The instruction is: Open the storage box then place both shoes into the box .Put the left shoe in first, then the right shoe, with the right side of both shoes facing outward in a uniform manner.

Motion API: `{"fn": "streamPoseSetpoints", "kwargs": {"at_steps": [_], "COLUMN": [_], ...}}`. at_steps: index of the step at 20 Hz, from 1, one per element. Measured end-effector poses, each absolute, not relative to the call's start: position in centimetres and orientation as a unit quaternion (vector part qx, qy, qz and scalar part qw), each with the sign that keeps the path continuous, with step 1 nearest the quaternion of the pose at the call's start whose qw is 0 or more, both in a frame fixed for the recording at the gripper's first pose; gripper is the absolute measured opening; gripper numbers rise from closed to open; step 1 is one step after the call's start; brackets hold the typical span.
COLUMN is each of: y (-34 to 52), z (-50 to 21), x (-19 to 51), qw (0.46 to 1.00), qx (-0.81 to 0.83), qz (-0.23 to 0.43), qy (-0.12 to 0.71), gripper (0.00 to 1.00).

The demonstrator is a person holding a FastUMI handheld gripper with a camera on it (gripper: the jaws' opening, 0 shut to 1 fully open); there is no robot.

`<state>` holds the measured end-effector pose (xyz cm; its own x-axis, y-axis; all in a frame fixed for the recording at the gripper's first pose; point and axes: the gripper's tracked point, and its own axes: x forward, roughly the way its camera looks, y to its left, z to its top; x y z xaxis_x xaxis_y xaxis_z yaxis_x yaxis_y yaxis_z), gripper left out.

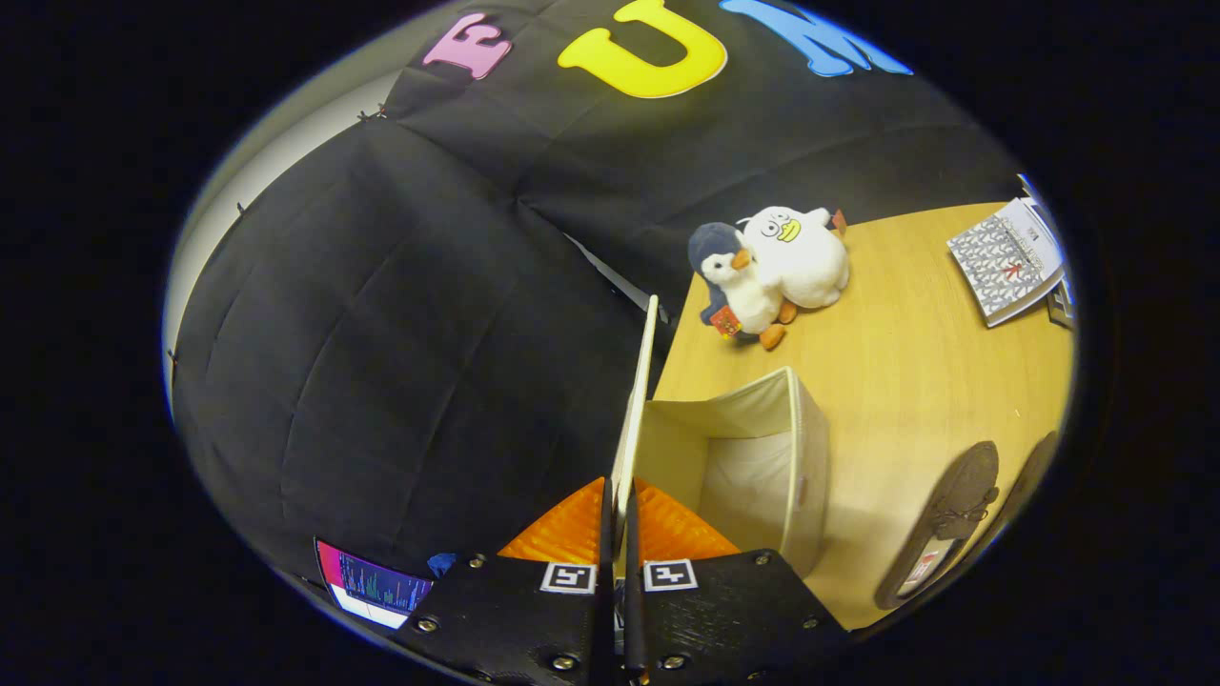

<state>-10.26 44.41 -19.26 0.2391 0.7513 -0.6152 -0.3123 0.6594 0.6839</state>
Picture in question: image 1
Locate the brown fuzzy shoe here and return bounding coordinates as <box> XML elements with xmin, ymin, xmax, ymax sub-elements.
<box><xmin>875</xmin><ymin>440</ymin><xmax>1002</xmax><ymax>611</ymax></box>
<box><xmin>991</xmin><ymin>431</ymin><xmax>1061</xmax><ymax>554</ymax></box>

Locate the grey penguin plush toy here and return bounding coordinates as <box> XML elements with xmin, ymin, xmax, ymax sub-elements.
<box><xmin>688</xmin><ymin>222</ymin><xmax>797</xmax><ymax>352</ymax></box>

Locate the beige fabric storage box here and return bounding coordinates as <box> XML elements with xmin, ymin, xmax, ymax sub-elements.
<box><xmin>610</xmin><ymin>293</ymin><xmax>832</xmax><ymax>580</ymax></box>

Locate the white duck plush toy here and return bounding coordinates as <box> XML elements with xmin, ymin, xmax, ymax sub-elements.
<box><xmin>739</xmin><ymin>205</ymin><xmax>851</xmax><ymax>311</ymax></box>

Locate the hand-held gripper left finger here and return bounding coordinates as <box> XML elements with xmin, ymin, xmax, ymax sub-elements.
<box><xmin>393</xmin><ymin>476</ymin><xmax>617</xmax><ymax>686</ymax></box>

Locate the black backdrop cloth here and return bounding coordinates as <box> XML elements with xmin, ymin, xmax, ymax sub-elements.
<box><xmin>170</xmin><ymin>0</ymin><xmax>1028</xmax><ymax>611</ymax></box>

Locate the grey patterned book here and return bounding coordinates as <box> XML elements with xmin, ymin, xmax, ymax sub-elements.
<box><xmin>946</xmin><ymin>195</ymin><xmax>1067</xmax><ymax>328</ymax></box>

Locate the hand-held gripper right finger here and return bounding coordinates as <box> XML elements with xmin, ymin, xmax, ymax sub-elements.
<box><xmin>620</xmin><ymin>476</ymin><xmax>851</xmax><ymax>686</ymax></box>

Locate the computer screen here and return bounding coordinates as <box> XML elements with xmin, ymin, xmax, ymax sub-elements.
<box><xmin>315</xmin><ymin>538</ymin><xmax>435</xmax><ymax>630</ymax></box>

